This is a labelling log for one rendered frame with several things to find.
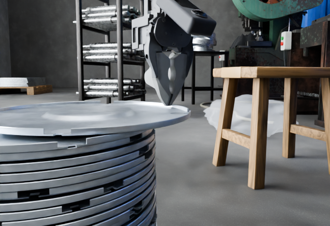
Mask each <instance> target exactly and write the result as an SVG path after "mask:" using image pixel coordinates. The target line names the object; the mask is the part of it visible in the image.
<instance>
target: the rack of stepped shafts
mask: <svg viewBox="0 0 330 226"><path fill-rule="evenodd" d="M99 1H101V2H104V3H105V6H95V7H87V8H86V9H82V0H76V21H73V23H74V24H77V55H78V57H77V59H78V88H79V91H77V92H76V94H77V95H79V101H85V100H89V99H95V98H102V97H106V98H107V104H111V97H118V100H119V101H128V100H133V99H138V98H141V101H144V102H145V94H146V90H145V79H144V75H145V61H146V58H145V54H144V51H136V50H135V49H132V43H123V30H132V20H133V19H136V18H137V16H140V17H141V16H142V15H144V0H140V10H137V9H136V8H135V7H134V6H131V7H130V6H129V5H122V0H116V5H110V2H109V0H99ZM82 13H85V15H82ZM93 27H95V28H93ZM83 29H85V30H88V31H92V32H96V33H100V34H104V35H105V43H90V45H83ZM103 30H105V31H103ZM110 31H117V42H110ZM83 48H85V49H89V51H83ZM83 54H86V55H85V56H83ZM138 56H140V57H138ZM83 60H85V61H83ZM139 61H140V62H139ZM110 63H117V66H118V78H111V77H110ZM124 64H126V65H140V79H131V78H123V65H124ZM83 65H98V66H106V78H91V79H90V80H84V76H83ZM84 83H91V84H88V85H84ZM139 83H140V85H137V84H139ZM84 89H88V90H84Z"/></svg>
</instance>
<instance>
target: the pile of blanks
mask: <svg viewBox="0 0 330 226"><path fill-rule="evenodd" d="M155 149H156V141H155V129H150V130H147V131H145V132H143V133H140V134H138V135H135V136H131V137H128V138H124V139H120V140H116V141H110V142H106V143H100V144H94V145H88V146H81V147H75V146H69V147H68V148H66V149H57V150H47V151H35V152H20V153H0V226H157V222H156V219H157V204H156V191H155V189H156V184H157V181H156V169H155V168H156V165H155Z"/></svg>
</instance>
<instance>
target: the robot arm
mask: <svg viewBox="0 0 330 226"><path fill-rule="evenodd" d="M216 25H217V22H216V21H215V20H214V19H212V18H211V17H210V16H209V15H207V14H206V13H205V12H204V11H202V10H201V9H200V8H198V7H197V6H196V5H194V4H193V3H192V2H191V1H189V0H144V15H142V16H141V17H139V18H136V19H133V20H132V49H135V50H136V51H144V54H145V58H146V60H147V62H148V64H149V66H150V68H149V69H148V70H147V71H146V72H145V75H144V79H145V82H146V83H147V84H148V85H150V86H151V87H153V88H155V90H156V92H157V95H158V97H159V99H160V100H161V102H162V103H163V104H164V106H171V105H172V104H173V102H174V101H175V99H176V97H177V96H178V94H179V92H180V90H181V88H182V86H183V84H184V81H185V78H186V77H187V75H188V73H189V70H190V67H191V64H192V61H193V36H191V35H202V36H212V34H213V32H214V29H215V27H216ZM171 50H174V51H175V52H176V53H171V54H170V55H169V57H168V56H166V55H165V54H164V53H163V52H171Z"/></svg>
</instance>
